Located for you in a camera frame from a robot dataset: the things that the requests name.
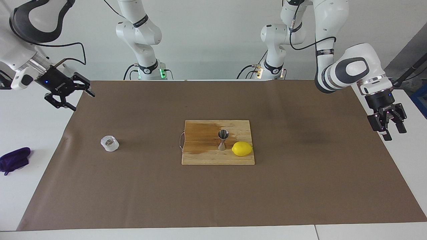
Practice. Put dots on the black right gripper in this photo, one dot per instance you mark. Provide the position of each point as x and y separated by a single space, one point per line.
56 83

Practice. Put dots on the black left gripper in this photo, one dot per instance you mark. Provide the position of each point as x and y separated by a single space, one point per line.
380 103

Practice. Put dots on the clear faceted glass cup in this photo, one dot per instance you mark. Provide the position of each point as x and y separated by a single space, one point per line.
110 146

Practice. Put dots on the steel double jigger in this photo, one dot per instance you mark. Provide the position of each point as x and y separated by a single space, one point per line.
223 135

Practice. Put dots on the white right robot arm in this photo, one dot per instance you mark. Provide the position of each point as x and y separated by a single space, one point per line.
13 50

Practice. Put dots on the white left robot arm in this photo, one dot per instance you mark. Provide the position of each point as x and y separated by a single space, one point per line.
367 53

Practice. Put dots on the blue crate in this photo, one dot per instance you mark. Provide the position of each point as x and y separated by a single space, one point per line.
422 100

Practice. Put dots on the black tripod stand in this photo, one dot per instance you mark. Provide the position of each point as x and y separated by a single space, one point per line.
400 81

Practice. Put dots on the black desk object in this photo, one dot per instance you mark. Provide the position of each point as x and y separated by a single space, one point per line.
3 85

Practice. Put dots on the purple cloth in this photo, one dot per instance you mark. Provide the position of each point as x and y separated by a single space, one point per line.
15 158

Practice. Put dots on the brown paper table mat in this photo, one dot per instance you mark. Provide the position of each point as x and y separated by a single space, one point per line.
133 193

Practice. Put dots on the wooden cutting board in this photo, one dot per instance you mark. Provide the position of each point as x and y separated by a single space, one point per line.
206 153

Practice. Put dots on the yellow lemon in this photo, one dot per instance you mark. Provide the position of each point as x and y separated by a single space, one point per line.
242 149

